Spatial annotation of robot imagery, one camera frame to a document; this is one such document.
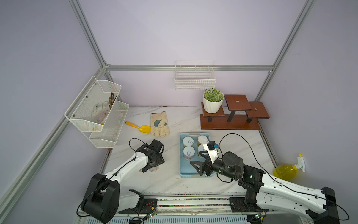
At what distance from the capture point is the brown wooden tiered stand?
36.8 inches

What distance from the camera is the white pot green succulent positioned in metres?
0.88

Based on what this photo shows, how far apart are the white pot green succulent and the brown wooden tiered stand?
2.6 inches

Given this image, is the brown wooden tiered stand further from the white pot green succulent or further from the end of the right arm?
the end of the right arm
